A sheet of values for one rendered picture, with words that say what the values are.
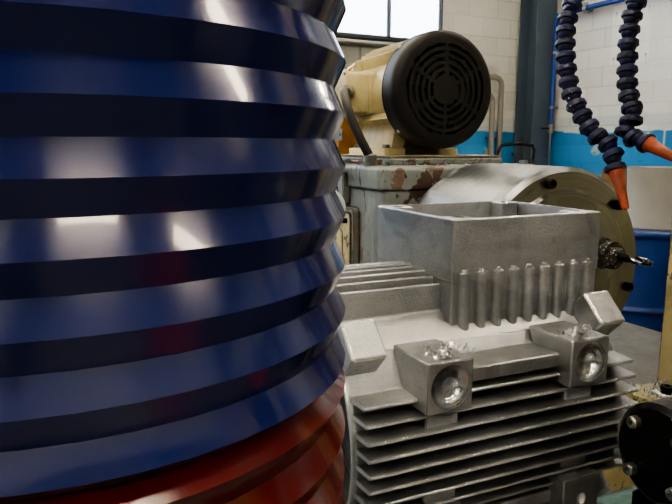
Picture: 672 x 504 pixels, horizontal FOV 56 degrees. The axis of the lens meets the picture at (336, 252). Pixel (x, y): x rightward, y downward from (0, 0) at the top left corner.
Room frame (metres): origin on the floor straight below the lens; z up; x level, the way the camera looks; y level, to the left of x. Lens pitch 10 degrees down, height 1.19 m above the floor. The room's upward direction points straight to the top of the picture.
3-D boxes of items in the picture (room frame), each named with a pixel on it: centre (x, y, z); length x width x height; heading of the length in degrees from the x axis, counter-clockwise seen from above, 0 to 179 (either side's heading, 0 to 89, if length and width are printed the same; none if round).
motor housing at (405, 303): (0.43, -0.07, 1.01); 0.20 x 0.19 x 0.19; 114
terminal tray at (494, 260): (0.45, -0.11, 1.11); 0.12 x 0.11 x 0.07; 114
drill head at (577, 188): (0.88, -0.22, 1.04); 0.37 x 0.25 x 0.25; 23
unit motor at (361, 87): (1.13, -0.08, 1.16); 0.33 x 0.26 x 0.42; 23
